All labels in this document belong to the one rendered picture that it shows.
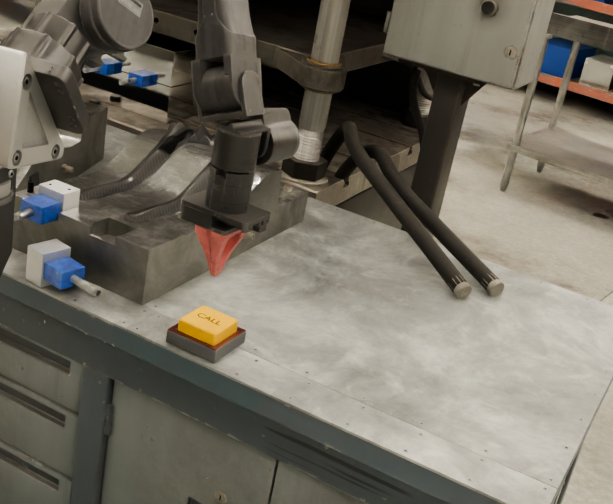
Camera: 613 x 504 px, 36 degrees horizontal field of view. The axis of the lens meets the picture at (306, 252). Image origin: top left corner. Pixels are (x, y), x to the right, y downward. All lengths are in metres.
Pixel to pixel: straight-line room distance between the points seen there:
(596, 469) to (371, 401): 1.65
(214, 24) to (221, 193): 0.21
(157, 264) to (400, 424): 0.43
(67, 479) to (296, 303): 0.48
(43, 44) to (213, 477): 0.72
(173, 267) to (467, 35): 0.87
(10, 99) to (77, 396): 0.70
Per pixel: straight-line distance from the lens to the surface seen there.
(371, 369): 1.32
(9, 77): 0.92
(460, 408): 1.29
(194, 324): 1.27
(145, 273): 1.35
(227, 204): 1.18
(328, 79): 1.96
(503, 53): 1.96
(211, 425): 1.36
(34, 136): 0.97
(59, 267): 1.37
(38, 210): 1.41
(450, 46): 2.00
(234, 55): 1.16
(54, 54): 0.96
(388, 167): 1.89
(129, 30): 1.01
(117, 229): 1.43
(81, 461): 1.56
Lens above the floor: 1.45
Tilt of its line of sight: 23 degrees down
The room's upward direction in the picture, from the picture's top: 11 degrees clockwise
